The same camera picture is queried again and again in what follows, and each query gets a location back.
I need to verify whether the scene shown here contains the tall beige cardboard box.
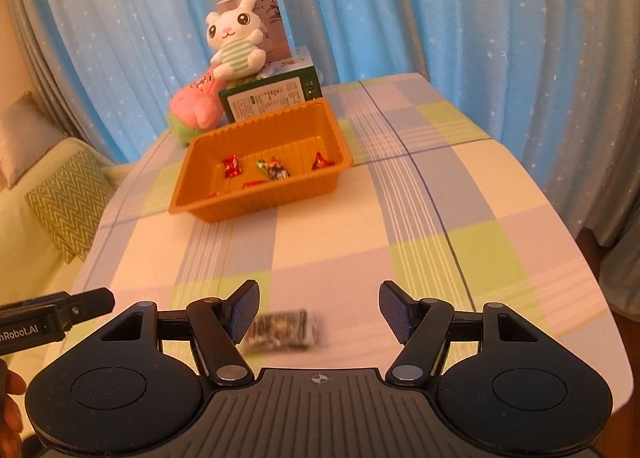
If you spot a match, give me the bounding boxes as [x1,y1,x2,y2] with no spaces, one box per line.
[216,0,292,64]

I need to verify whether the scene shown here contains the silver grey snack packet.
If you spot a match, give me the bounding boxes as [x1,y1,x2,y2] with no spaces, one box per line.
[242,309,323,353]

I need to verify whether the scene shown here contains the person's left hand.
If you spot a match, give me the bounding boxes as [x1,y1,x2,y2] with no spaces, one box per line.
[0,359,27,444]

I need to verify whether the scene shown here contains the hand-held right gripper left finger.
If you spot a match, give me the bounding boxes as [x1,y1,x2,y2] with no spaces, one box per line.
[100,280,262,386]

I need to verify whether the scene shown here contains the red foil twisted candy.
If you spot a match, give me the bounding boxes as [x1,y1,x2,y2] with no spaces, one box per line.
[222,153,244,180]

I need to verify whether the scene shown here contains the cream sofa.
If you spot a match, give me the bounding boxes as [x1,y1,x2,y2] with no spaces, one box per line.
[0,0,136,306]

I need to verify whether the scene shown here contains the blue star curtain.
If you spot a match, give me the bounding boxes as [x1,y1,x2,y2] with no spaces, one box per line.
[30,0,640,199]

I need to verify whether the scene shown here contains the long green black snack packet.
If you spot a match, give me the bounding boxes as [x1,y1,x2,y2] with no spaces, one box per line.
[256,157,291,182]

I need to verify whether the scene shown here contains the white bunny plush toy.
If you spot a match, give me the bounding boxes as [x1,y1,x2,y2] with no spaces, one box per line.
[206,0,271,86]

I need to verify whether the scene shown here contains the green chevron cushion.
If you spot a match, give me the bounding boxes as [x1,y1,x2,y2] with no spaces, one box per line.
[25,150,118,264]

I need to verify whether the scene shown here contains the grey cushion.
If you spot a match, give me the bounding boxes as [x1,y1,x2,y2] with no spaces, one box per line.
[0,92,56,189]

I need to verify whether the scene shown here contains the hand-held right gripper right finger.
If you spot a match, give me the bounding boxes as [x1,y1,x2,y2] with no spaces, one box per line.
[378,280,552,386]

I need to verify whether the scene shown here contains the checked tablecloth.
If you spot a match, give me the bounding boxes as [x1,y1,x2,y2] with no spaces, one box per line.
[70,72,631,419]

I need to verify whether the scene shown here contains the pink star plush toy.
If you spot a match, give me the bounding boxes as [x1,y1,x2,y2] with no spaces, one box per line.
[167,65,233,146]

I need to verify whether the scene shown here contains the grey curtain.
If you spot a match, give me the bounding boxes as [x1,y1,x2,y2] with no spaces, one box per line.
[0,0,101,154]
[575,138,640,324]

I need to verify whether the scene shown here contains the green cardboard box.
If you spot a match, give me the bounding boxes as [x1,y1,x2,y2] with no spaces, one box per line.
[218,45,322,125]

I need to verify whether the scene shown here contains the orange plastic tray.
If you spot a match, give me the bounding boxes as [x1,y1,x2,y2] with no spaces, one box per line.
[168,98,353,224]

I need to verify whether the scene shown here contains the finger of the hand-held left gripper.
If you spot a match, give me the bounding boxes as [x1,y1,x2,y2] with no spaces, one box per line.
[56,287,115,329]
[0,291,71,313]

